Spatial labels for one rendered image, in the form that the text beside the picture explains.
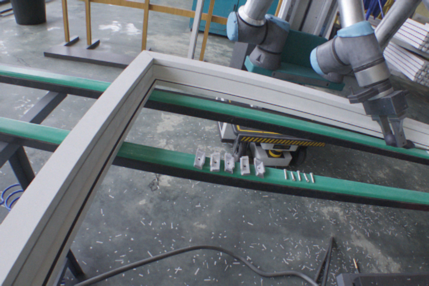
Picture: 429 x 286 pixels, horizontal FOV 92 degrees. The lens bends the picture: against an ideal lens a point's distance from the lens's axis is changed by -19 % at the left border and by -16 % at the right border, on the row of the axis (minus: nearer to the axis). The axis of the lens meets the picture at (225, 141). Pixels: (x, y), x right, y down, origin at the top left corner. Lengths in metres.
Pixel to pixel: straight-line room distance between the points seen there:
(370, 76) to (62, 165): 0.69
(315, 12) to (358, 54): 1.04
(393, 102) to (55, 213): 0.72
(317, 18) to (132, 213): 1.61
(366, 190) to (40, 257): 0.63
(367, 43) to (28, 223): 0.75
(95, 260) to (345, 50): 1.31
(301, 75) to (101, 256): 1.46
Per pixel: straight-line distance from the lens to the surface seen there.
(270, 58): 1.43
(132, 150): 0.51
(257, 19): 1.29
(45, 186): 0.38
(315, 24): 1.75
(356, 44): 0.71
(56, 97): 0.78
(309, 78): 1.59
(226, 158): 0.51
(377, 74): 0.71
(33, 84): 0.82
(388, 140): 0.78
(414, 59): 5.22
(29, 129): 0.60
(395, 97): 0.71
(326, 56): 0.78
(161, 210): 1.46
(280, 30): 1.40
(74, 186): 0.41
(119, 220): 1.43
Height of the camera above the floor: 1.21
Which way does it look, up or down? 38 degrees down
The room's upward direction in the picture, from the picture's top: 16 degrees clockwise
